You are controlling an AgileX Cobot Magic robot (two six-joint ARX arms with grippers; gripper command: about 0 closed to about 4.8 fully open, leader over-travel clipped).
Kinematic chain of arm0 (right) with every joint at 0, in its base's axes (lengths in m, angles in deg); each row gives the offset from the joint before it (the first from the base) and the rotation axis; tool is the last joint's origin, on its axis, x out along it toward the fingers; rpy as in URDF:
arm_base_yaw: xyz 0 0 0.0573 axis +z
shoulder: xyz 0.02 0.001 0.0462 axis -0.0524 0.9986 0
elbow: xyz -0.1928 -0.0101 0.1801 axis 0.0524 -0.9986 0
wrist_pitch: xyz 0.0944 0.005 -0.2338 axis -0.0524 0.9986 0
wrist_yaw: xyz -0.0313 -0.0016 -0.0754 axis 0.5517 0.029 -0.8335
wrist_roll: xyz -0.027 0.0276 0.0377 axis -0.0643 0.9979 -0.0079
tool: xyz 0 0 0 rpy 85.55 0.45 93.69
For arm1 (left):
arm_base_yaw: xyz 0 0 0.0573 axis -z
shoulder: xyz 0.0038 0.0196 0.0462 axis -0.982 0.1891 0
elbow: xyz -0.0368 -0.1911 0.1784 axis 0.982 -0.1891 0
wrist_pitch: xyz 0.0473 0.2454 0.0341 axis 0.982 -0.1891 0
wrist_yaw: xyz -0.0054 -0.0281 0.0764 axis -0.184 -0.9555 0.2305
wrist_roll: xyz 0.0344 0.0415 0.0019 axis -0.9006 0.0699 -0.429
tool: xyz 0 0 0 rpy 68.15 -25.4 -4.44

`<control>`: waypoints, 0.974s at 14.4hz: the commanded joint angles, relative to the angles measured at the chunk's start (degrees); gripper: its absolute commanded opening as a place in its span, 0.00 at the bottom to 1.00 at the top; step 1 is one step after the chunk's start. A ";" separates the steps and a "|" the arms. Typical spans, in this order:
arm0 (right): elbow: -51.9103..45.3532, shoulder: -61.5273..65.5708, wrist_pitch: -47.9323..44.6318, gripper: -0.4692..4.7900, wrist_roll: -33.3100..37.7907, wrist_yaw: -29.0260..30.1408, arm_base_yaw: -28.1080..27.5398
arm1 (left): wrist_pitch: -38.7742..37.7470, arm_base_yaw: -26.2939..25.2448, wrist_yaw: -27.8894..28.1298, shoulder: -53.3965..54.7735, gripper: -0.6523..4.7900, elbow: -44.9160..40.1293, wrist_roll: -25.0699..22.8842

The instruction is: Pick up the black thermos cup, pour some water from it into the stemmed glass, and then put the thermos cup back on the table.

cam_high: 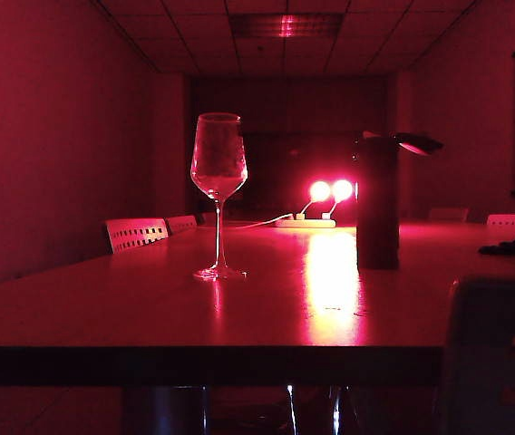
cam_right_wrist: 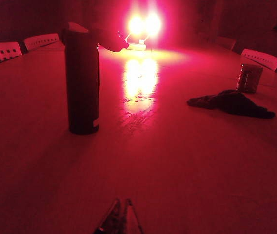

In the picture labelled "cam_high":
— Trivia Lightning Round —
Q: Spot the large white perforated chair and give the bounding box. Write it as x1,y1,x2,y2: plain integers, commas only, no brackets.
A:
104,217,170,255

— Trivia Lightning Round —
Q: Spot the black thermos cup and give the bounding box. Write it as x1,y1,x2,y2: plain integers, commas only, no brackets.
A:
352,130,444,271

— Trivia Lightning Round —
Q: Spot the clear stemmed wine glass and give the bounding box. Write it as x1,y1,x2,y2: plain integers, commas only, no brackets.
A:
189,112,248,281

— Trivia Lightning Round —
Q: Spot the white power strip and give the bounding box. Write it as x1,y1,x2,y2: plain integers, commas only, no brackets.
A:
275,218,337,228

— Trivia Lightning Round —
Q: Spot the dark wall screen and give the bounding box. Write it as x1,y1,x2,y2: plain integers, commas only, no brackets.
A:
241,130,358,223

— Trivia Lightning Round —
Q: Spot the wide dark table leg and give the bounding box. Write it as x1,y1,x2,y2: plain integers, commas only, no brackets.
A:
121,384,211,435

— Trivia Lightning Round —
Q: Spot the thin metal table leg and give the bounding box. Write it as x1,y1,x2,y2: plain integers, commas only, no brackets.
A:
284,384,299,435
328,384,343,435

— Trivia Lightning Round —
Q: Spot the white power cable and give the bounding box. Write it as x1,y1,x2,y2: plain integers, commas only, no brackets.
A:
220,212,296,230

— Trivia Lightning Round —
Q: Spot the grey plastic chair back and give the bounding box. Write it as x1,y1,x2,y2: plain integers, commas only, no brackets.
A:
438,275,515,435

